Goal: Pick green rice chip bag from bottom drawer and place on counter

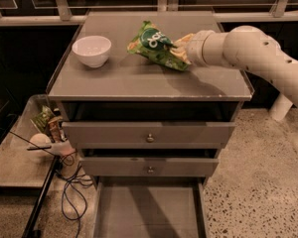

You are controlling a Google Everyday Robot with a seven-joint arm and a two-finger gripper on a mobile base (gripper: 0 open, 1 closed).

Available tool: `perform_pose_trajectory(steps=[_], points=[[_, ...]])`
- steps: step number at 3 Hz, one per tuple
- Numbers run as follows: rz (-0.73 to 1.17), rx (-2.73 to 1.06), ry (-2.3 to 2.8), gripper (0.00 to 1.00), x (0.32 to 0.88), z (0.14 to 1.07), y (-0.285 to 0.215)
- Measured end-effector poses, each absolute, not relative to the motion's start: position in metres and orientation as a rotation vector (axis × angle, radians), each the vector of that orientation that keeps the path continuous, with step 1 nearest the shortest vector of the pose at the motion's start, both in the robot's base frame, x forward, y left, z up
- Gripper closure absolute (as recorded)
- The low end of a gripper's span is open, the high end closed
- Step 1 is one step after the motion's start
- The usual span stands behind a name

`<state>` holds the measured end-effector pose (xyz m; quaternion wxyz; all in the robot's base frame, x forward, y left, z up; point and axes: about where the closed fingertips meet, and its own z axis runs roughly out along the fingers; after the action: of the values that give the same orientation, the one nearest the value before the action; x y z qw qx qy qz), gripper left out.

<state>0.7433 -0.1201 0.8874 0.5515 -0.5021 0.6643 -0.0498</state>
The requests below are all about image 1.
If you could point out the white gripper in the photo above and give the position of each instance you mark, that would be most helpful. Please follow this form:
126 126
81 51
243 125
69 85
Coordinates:
196 49

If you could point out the green rice chip bag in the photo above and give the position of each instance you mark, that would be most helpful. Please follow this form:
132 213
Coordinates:
152 44

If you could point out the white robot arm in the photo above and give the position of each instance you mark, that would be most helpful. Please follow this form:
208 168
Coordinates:
246 48

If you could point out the grey drawer cabinet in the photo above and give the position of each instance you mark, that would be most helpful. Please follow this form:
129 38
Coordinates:
130 88

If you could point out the grey top drawer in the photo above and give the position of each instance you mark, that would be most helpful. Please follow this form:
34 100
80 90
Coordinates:
148 135

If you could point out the grey drawer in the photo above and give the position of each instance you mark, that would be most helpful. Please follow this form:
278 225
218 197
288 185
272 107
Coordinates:
149 167
148 135
150 209

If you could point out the grey middle drawer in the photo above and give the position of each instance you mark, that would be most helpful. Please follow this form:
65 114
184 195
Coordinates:
149 167

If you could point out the grey bottom drawer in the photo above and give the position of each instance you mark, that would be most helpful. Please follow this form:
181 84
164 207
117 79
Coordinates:
150 209

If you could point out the white ceramic bowl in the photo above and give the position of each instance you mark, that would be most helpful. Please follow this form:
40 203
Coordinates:
93 51

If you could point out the brown snack packet in bin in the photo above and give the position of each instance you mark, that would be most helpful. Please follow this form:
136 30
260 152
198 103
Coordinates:
55 128

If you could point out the green snack packet in bin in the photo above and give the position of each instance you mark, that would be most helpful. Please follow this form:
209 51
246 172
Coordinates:
40 121

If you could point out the white round ball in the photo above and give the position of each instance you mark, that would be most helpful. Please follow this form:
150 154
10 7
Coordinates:
40 141

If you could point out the clear plastic bin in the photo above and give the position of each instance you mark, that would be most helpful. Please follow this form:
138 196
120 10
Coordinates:
18 166

